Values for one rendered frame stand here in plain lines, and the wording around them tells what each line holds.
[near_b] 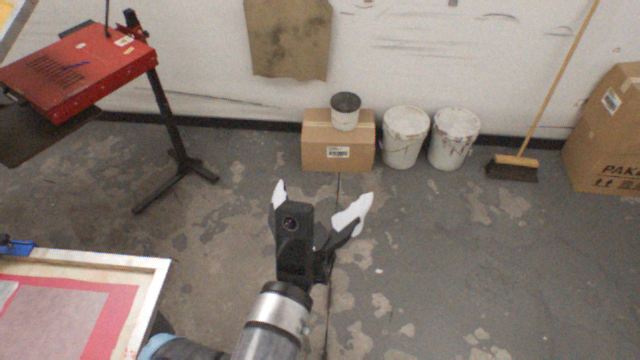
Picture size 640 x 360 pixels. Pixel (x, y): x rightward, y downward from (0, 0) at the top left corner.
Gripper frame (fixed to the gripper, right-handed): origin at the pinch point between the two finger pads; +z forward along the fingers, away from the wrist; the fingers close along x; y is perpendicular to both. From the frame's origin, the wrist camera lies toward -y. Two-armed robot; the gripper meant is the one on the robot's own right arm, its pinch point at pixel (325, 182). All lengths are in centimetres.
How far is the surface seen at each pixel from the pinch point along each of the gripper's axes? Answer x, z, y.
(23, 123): -167, 53, 50
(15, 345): -95, -29, 60
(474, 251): 44, 110, 175
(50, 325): -90, -21, 60
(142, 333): -59, -16, 61
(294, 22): -78, 174, 62
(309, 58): -73, 176, 87
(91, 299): -83, -10, 61
